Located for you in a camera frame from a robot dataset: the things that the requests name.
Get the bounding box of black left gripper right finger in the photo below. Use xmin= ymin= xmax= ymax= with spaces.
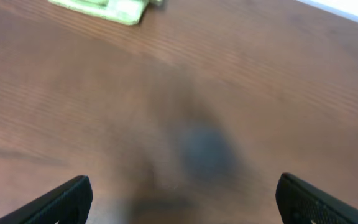
xmin=275 ymin=173 xmax=358 ymax=224

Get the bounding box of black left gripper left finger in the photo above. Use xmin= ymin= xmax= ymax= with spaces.
xmin=0 ymin=175 xmax=93 ymax=224

